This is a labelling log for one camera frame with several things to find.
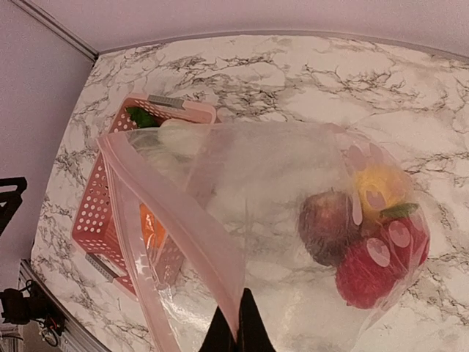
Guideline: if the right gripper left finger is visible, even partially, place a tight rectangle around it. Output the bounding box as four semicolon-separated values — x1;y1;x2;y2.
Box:
200;307;237;352

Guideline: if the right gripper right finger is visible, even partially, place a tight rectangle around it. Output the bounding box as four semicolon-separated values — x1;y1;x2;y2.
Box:
237;288;276;352

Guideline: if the clear zip top bag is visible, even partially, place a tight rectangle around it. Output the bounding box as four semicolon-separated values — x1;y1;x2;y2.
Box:
98;122;430;351

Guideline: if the red pepper front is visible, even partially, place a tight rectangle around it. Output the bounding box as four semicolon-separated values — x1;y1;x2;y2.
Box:
335;238;406;309

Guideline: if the red pepper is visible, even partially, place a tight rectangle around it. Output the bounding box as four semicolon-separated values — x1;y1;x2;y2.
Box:
379;218;430;279
335;238;406;309

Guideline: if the dark purple pepper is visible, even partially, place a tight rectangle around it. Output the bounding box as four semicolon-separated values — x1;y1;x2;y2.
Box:
298;189;360;267

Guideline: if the yellow pepper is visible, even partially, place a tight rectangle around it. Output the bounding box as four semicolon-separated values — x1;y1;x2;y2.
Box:
354;164;412;221

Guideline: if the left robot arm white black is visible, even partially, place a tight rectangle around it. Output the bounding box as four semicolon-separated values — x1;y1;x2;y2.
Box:
0;177;28;235

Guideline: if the orange pepper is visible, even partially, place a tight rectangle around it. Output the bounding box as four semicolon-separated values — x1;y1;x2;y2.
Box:
139;203;166;249

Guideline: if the pink plastic basket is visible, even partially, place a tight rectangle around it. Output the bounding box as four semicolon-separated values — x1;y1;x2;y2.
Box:
72;93;217;299

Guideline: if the white cabbage lower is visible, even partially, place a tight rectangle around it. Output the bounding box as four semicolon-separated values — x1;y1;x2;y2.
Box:
141;145;184;175

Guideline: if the white cabbage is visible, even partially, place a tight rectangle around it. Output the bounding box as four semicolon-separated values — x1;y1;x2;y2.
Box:
141;145;184;175
158;120;210;156

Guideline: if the white cabbage upper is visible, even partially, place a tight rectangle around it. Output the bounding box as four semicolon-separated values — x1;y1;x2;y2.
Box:
158;120;210;156

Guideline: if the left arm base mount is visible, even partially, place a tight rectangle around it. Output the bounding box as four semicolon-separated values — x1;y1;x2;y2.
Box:
1;279;66;347

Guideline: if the left aluminium corner post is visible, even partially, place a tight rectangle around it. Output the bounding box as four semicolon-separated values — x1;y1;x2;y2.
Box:
11;0;99;62

